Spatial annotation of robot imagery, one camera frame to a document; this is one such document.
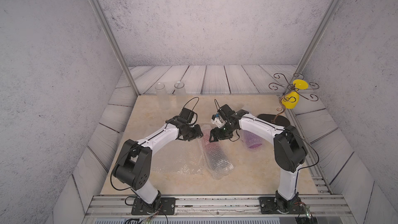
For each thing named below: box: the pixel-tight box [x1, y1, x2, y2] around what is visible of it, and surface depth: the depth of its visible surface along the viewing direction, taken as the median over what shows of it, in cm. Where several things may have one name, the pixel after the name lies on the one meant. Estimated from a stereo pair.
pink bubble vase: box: [201, 124, 235, 180], surface depth 82 cm
